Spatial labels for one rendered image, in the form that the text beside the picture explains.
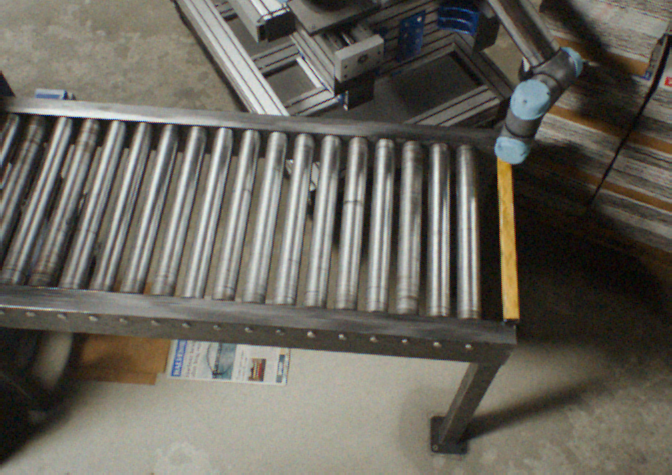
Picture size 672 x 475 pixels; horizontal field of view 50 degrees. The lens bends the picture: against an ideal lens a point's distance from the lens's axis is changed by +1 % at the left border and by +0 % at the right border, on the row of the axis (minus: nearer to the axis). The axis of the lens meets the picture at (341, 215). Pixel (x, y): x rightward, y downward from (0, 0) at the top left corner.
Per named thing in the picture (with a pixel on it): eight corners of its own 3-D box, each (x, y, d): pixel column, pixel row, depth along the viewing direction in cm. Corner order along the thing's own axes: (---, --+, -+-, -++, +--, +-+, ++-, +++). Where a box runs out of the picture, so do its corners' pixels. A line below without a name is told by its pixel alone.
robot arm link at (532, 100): (535, 62, 155) (523, 96, 165) (507, 93, 151) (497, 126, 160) (568, 80, 153) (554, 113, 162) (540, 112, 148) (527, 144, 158)
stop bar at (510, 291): (510, 153, 171) (512, 148, 169) (519, 324, 148) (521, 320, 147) (496, 152, 171) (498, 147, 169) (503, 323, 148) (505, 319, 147)
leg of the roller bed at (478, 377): (458, 426, 217) (503, 342, 159) (458, 446, 214) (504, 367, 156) (438, 424, 217) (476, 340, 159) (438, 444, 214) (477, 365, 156)
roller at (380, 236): (400, 143, 176) (389, 132, 172) (392, 323, 151) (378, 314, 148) (383, 149, 178) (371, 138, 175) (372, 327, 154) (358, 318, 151)
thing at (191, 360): (295, 302, 238) (295, 301, 237) (285, 388, 223) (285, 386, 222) (185, 294, 239) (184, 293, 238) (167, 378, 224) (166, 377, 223)
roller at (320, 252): (346, 140, 176) (335, 128, 173) (330, 318, 152) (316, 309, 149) (330, 145, 179) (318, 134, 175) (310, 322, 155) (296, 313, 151)
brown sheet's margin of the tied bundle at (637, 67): (542, 7, 190) (546, -7, 187) (653, 39, 185) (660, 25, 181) (527, 42, 181) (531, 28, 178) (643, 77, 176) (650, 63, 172)
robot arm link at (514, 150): (531, 149, 157) (522, 171, 164) (545, 113, 162) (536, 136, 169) (496, 137, 159) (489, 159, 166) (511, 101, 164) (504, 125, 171)
